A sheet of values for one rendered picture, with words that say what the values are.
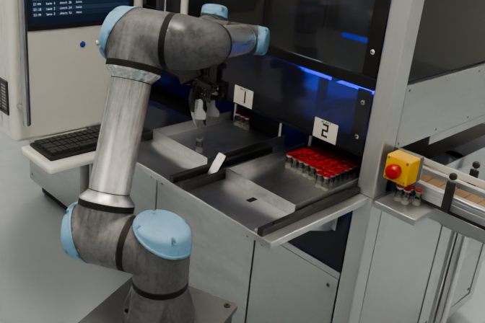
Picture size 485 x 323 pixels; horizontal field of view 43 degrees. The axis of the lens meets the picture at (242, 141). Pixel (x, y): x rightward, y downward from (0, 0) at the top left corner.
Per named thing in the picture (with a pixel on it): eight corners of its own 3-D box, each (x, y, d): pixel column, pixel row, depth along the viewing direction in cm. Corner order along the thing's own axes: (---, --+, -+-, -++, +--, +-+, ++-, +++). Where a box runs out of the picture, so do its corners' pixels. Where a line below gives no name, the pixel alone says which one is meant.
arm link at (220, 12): (196, 5, 169) (206, 1, 177) (193, 45, 173) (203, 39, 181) (223, 9, 168) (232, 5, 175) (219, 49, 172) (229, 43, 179)
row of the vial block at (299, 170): (288, 165, 187) (289, 151, 186) (334, 187, 176) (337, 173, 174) (283, 166, 186) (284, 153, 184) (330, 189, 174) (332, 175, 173)
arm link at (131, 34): (116, 277, 121) (171, 5, 121) (48, 260, 124) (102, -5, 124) (139, 269, 133) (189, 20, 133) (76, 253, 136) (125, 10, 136)
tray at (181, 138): (230, 120, 219) (231, 110, 218) (283, 144, 203) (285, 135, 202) (152, 139, 197) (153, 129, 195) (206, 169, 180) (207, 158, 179)
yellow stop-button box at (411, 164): (396, 171, 172) (401, 147, 169) (419, 180, 167) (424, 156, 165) (381, 177, 167) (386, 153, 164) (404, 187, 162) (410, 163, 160)
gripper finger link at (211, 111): (214, 130, 185) (215, 102, 181) (201, 124, 189) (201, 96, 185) (222, 127, 187) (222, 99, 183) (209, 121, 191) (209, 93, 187)
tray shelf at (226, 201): (220, 120, 223) (220, 115, 223) (382, 196, 179) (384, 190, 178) (106, 148, 191) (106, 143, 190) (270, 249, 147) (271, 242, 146)
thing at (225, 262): (174, 153, 404) (182, 19, 370) (467, 314, 272) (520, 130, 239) (29, 192, 336) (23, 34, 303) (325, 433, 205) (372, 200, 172)
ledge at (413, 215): (400, 193, 182) (401, 187, 181) (439, 211, 173) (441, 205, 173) (373, 206, 172) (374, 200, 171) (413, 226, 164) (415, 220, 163)
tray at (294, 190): (302, 153, 198) (304, 143, 196) (369, 183, 181) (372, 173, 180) (225, 179, 175) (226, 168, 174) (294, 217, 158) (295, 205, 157)
